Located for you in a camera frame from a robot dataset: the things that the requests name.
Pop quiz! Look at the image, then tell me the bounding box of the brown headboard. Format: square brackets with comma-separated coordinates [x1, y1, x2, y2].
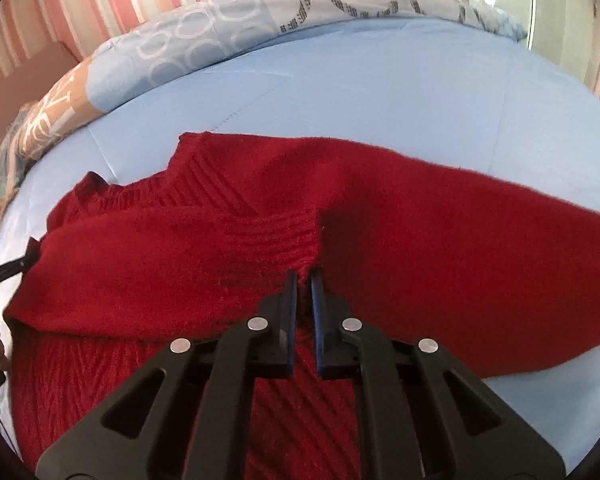
[0, 42, 81, 171]

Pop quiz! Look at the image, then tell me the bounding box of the patchwork patterned quilt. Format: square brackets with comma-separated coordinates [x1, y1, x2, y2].
[0, 0, 528, 196]

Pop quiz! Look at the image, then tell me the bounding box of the red knitted sweater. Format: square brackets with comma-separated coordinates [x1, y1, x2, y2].
[4, 131, 600, 480]

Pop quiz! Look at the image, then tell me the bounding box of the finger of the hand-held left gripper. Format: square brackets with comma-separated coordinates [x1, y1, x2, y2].
[0, 238, 42, 289]

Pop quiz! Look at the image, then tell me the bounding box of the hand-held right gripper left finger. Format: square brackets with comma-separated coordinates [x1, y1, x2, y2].
[36, 269, 299, 480]

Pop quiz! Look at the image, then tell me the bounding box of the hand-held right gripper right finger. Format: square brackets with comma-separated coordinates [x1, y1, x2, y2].
[311, 267, 566, 480]

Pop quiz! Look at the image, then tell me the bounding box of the mirrored wardrobe door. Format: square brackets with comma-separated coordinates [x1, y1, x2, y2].
[480, 0, 600, 111]

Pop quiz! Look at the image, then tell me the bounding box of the light blue bed sheet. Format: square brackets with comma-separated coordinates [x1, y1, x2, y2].
[0, 15, 600, 476]

